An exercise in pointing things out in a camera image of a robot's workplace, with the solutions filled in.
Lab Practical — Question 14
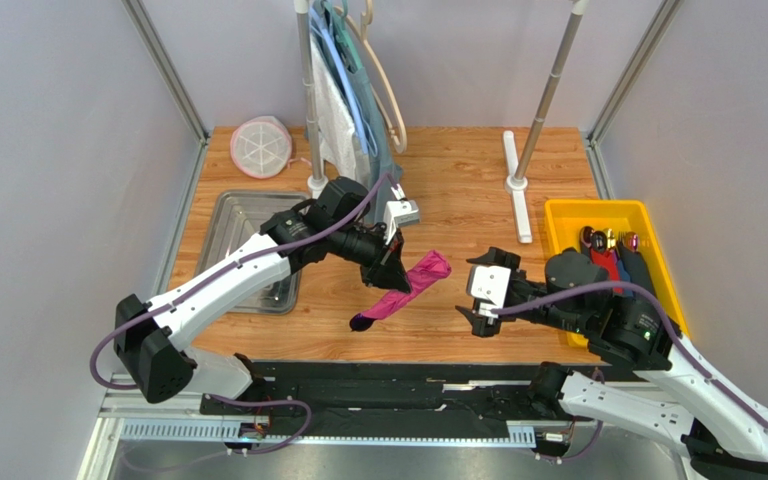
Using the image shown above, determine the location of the blue clothes hanger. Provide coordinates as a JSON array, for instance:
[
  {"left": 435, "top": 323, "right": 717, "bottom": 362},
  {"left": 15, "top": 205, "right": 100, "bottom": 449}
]
[{"left": 310, "top": 7, "right": 377, "bottom": 154}]

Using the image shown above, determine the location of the white lace cloth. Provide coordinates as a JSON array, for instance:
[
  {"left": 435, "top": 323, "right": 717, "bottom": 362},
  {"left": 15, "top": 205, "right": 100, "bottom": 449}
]
[{"left": 310, "top": 39, "right": 373, "bottom": 187}]

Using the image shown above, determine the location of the purple metal spoon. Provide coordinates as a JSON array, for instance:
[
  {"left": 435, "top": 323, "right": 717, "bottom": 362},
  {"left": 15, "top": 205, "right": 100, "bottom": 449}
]
[{"left": 349, "top": 313, "right": 377, "bottom": 332}]

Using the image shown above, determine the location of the yellow plastic bin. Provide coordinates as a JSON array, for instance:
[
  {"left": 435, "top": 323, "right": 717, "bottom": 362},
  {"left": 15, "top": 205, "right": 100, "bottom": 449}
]
[{"left": 541, "top": 199, "right": 689, "bottom": 334}]

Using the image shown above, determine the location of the rack pole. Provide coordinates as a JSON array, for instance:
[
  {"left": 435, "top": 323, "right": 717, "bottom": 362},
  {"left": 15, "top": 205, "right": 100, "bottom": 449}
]
[
  {"left": 502, "top": 0, "right": 590, "bottom": 244},
  {"left": 293, "top": 0, "right": 328, "bottom": 198}
]

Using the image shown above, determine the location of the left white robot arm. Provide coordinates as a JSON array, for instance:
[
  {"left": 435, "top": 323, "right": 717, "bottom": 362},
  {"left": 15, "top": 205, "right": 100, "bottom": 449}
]
[{"left": 110, "top": 177, "right": 420, "bottom": 404}]

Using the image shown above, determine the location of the right rack pole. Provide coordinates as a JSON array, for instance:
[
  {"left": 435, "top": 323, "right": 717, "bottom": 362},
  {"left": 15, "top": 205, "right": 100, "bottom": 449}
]
[{"left": 502, "top": 0, "right": 590, "bottom": 244}]

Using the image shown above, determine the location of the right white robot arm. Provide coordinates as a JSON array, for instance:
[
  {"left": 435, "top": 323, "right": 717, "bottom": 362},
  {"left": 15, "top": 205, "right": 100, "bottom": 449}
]
[{"left": 464, "top": 248, "right": 768, "bottom": 479}]

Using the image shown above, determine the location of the pink white mesh basket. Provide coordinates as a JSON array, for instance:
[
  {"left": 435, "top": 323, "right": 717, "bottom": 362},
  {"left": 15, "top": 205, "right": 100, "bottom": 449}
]
[{"left": 230, "top": 115, "right": 311, "bottom": 179}]

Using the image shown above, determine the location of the silver metal tray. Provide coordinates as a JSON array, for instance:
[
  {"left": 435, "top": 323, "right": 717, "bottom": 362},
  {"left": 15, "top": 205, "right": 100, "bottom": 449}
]
[{"left": 195, "top": 190, "right": 308, "bottom": 315}]

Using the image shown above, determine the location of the pink paper napkin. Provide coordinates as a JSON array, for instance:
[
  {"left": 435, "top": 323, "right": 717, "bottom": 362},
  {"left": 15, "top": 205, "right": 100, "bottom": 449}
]
[{"left": 349, "top": 250, "right": 452, "bottom": 331}]

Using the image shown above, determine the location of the pink gold utensil in bin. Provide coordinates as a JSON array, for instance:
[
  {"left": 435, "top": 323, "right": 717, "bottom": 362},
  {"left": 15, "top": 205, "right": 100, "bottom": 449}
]
[{"left": 578, "top": 224, "right": 652, "bottom": 254}]

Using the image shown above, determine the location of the left rack pole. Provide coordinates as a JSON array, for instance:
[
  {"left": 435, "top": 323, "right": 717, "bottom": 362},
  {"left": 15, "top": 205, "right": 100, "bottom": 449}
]
[{"left": 293, "top": 0, "right": 328, "bottom": 198}]

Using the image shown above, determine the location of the beige clothes hanger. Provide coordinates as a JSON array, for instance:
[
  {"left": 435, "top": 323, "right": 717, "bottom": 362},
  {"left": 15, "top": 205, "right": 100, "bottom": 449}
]
[{"left": 334, "top": 0, "right": 408, "bottom": 154}]

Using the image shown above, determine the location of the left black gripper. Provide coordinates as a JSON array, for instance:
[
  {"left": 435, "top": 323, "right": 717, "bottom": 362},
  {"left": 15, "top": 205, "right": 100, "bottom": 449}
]
[{"left": 330, "top": 222, "right": 412, "bottom": 295}]

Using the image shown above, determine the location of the blue grey hanging cloth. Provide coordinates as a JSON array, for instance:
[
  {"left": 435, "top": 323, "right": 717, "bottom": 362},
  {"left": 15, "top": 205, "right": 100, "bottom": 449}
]
[{"left": 338, "top": 14, "right": 403, "bottom": 187}]

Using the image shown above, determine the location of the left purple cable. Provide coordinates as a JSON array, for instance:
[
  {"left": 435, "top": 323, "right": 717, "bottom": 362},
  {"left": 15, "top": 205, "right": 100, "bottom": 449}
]
[{"left": 89, "top": 172, "right": 400, "bottom": 457}]

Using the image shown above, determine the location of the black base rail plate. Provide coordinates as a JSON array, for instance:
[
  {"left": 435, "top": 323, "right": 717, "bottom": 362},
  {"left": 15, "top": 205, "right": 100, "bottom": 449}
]
[{"left": 190, "top": 361, "right": 573, "bottom": 439}]

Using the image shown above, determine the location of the black object in bin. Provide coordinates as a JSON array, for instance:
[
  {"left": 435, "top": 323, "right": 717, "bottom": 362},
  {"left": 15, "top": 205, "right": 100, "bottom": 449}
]
[{"left": 618, "top": 246, "right": 656, "bottom": 295}]

